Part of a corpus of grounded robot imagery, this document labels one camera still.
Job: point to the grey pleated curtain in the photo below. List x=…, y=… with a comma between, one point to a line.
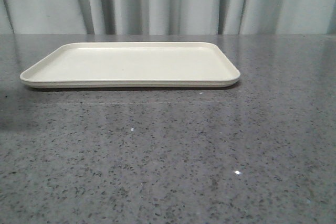
x=164, y=17

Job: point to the cream rectangular plastic tray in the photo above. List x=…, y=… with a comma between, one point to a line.
x=132, y=64

